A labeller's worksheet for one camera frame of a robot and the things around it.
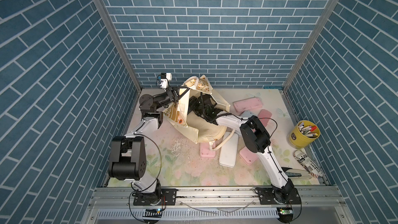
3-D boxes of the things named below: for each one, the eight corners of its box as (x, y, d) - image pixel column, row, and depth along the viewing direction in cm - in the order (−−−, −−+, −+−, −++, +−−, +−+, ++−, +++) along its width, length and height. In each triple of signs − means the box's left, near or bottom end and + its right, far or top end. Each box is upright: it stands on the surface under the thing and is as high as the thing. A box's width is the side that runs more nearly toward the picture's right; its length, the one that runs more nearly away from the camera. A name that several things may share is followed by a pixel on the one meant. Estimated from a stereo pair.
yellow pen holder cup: (289, 150, 92) (301, 138, 80) (283, 133, 99) (293, 119, 87) (308, 150, 92) (324, 138, 80) (301, 133, 99) (314, 120, 87)
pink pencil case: (236, 112, 109) (236, 110, 107) (231, 102, 114) (232, 100, 113) (262, 107, 112) (263, 105, 110) (257, 98, 118) (257, 96, 116)
